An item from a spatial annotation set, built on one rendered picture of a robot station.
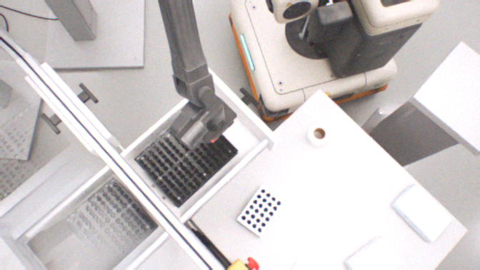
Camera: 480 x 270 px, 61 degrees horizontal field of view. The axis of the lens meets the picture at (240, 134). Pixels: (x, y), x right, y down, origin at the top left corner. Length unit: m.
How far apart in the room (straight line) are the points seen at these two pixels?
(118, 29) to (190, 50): 1.51
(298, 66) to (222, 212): 0.91
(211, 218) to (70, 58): 1.35
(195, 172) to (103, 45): 1.28
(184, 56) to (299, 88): 1.11
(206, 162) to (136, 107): 1.09
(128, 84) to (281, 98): 0.82
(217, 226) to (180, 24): 0.65
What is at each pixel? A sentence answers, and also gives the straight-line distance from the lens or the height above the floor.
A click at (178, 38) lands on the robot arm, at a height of 1.29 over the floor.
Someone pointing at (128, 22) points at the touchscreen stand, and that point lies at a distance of 2.31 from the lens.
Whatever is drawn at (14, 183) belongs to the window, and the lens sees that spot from 0.26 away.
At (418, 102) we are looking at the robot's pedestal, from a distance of 1.45.
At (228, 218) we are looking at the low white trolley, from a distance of 1.22.
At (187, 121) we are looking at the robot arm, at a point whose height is 1.15.
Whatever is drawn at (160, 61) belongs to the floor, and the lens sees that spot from 2.21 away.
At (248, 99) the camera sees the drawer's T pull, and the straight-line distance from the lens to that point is 1.14.
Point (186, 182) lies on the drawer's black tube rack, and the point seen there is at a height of 0.87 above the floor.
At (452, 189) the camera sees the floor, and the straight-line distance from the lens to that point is 2.30.
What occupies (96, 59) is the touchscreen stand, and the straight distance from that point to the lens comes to 2.25.
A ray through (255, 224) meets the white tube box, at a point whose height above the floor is 0.78.
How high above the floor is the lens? 1.98
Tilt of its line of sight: 75 degrees down
